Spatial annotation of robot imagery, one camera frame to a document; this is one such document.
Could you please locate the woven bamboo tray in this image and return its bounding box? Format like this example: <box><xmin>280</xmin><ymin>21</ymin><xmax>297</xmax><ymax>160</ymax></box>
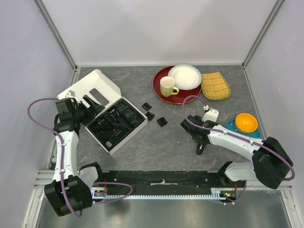
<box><xmin>201</xmin><ymin>72</ymin><xmax>231</xmax><ymax>100</ymax></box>

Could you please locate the black comb guard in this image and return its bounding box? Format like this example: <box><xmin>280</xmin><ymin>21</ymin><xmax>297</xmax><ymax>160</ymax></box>
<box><xmin>142</xmin><ymin>102</ymin><xmax>152</xmax><ymax>111</ymax></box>
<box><xmin>157</xmin><ymin>117</ymin><xmax>168</xmax><ymax>127</ymax></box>
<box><xmin>145</xmin><ymin>112</ymin><xmax>155</xmax><ymax>121</ymax></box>

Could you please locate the red round plate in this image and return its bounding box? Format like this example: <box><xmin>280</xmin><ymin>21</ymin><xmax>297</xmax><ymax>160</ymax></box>
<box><xmin>152</xmin><ymin>66</ymin><xmax>201</xmax><ymax>105</ymax></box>

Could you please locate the orange bowl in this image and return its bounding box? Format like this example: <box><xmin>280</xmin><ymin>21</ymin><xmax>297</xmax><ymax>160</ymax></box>
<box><xmin>235</xmin><ymin>113</ymin><xmax>258</xmax><ymax>133</ymax></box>

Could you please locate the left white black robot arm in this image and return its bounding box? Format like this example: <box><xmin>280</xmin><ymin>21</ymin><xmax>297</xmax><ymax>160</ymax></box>
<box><xmin>44</xmin><ymin>97</ymin><xmax>104</xmax><ymax>217</ymax></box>

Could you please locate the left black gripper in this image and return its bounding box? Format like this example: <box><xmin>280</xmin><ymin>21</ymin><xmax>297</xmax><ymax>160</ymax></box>
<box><xmin>72</xmin><ymin>95</ymin><xmax>105</xmax><ymax>127</ymax></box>

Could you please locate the small oil bottle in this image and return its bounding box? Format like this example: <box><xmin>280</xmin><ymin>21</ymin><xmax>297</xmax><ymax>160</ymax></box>
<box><xmin>106</xmin><ymin>141</ymin><xmax>112</xmax><ymax>148</ymax></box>

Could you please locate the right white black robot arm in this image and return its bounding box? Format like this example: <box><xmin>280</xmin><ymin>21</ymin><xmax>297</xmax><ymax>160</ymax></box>
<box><xmin>181</xmin><ymin>115</ymin><xmax>293</xmax><ymax>189</ymax></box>

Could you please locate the white paper plate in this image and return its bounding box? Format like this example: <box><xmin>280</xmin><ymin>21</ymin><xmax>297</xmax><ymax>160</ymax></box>
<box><xmin>168</xmin><ymin>64</ymin><xmax>202</xmax><ymax>90</ymax></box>

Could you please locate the white cable duct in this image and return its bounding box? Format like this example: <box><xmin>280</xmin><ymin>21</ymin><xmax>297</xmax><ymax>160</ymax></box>
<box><xmin>91</xmin><ymin>188</ymin><xmax>237</xmax><ymax>201</ymax></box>

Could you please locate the blue dotted plate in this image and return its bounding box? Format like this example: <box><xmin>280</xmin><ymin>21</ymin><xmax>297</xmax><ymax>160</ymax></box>
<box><xmin>224</xmin><ymin>119</ymin><xmax>261</xmax><ymax>139</ymax></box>

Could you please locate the white clipper kit box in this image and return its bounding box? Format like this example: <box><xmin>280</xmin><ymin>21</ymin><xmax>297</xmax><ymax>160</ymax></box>
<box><xmin>57</xmin><ymin>69</ymin><xmax>148</xmax><ymax>155</ymax></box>

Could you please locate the yellow-green mug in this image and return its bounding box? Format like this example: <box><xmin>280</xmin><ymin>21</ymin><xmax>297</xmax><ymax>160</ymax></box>
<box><xmin>160</xmin><ymin>76</ymin><xmax>179</xmax><ymax>97</ymax></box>

